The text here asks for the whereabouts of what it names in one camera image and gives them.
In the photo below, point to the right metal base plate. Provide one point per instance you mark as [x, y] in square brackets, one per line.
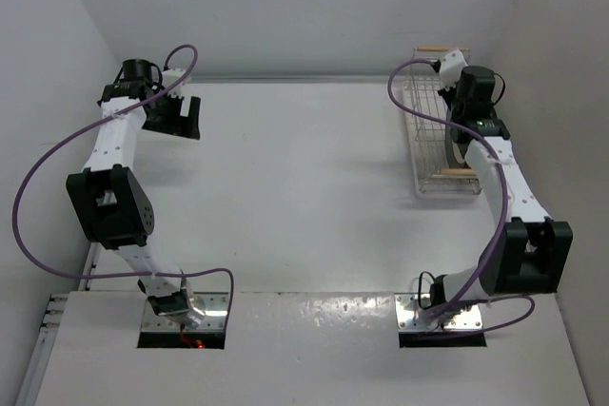
[411, 319]

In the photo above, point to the white wire dish rack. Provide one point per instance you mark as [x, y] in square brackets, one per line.
[432, 54]

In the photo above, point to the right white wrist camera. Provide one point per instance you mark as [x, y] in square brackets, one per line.
[449, 68]

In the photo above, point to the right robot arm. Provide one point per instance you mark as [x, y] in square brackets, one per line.
[528, 253]

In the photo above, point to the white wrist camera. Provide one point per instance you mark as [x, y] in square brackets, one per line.
[170, 76]
[449, 68]

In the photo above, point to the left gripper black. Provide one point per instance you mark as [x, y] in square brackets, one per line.
[178, 125]

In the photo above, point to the metal base plate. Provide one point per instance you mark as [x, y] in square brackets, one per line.
[411, 319]
[214, 306]

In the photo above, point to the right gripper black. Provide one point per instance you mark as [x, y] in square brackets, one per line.
[448, 95]

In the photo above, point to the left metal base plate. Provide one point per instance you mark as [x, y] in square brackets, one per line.
[214, 306]

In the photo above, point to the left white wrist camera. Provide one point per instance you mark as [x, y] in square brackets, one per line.
[170, 76]

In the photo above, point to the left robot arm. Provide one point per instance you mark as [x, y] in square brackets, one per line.
[112, 207]

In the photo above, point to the grey rimmed beige plate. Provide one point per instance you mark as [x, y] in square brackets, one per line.
[456, 142]

